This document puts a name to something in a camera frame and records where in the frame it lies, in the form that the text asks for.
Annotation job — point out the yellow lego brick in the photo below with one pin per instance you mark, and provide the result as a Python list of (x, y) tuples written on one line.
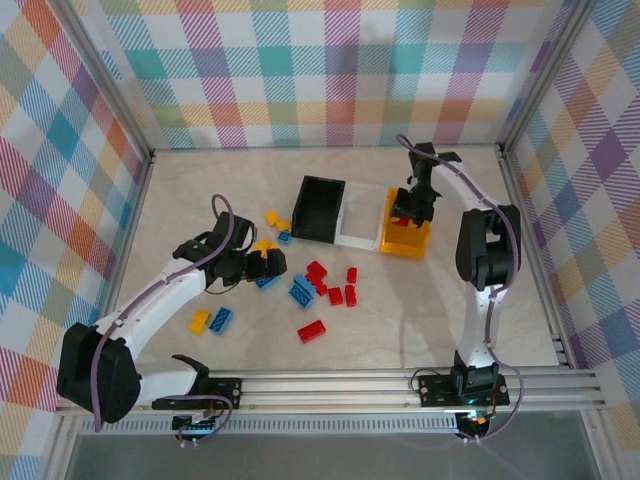
[(272, 218), (200, 321), (284, 225), (263, 246)]

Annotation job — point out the small blue lego brick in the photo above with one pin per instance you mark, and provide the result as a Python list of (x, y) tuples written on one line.
[(284, 237)]

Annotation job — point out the long red lego brick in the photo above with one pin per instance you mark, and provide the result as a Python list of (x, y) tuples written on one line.
[(316, 270)]

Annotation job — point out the red curved lego brick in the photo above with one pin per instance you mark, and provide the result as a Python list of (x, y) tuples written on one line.
[(352, 274)]

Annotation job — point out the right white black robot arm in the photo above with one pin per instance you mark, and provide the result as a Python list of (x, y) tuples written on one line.
[(482, 250)]

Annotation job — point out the orange plastic bin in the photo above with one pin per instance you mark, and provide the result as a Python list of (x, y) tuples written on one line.
[(400, 245)]

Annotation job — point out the black plastic bin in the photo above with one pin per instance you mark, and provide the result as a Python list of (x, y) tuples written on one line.
[(312, 232)]

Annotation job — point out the clear white plastic bin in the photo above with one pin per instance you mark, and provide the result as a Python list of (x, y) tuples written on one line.
[(355, 242)]

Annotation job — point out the left control circuit board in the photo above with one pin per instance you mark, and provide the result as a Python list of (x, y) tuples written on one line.
[(192, 425)]

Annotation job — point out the control circuit board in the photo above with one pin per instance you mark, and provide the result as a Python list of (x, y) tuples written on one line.
[(192, 425), (475, 421)]

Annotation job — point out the right control circuit board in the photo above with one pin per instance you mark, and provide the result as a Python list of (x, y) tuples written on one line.
[(475, 421)]

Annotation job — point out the right aluminium side rail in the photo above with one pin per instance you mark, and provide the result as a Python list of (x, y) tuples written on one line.
[(519, 200)]

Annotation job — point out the aluminium side rail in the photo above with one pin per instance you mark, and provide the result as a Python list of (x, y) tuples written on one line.
[(519, 200), (120, 260)]

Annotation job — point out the left aluminium side rail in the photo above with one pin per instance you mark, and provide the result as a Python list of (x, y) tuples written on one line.
[(120, 260)]

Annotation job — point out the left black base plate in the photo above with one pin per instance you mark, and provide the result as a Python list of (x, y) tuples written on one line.
[(230, 392)]

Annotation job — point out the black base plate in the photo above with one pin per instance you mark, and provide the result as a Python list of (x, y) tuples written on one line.
[(435, 390), (230, 392)]

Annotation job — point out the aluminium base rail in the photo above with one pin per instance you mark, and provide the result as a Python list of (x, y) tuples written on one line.
[(325, 390)]

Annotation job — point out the right aluminium frame post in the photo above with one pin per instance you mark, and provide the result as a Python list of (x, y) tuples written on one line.
[(542, 80)]

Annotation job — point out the aluminium frame post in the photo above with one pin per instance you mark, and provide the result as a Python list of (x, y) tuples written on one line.
[(110, 80), (542, 80)]

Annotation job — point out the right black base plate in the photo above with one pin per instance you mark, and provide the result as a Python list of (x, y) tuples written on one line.
[(435, 390)]

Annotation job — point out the left aluminium frame post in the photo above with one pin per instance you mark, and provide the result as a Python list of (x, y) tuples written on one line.
[(110, 80)]

